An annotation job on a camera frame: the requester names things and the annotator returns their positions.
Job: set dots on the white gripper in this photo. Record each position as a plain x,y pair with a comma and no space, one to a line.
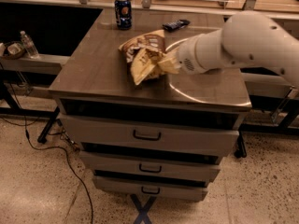
186,57

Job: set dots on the brown chip bag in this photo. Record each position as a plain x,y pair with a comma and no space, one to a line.
145,55

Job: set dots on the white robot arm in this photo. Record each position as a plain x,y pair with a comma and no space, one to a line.
248,39

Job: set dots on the small bowl with items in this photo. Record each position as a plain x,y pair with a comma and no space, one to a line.
12,50

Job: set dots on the dark snack bar wrapper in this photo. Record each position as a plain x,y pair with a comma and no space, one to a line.
175,25

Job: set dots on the top drawer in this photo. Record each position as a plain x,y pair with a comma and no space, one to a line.
152,136

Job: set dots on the drawer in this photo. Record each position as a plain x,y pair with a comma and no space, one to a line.
159,168
156,190
152,136

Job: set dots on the blue soda can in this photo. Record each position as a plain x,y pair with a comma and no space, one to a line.
123,13

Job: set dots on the grey drawer cabinet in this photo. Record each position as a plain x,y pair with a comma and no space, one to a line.
96,83

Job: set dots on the middle drawer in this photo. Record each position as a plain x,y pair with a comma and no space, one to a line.
159,168

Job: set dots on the bottom drawer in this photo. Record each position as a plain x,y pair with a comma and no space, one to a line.
156,190

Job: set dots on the grey side bench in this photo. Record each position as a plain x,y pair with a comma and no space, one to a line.
45,64

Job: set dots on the clear water bottle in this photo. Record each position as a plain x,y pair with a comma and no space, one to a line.
29,45

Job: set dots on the blue tape cross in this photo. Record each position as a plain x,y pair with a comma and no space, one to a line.
143,209

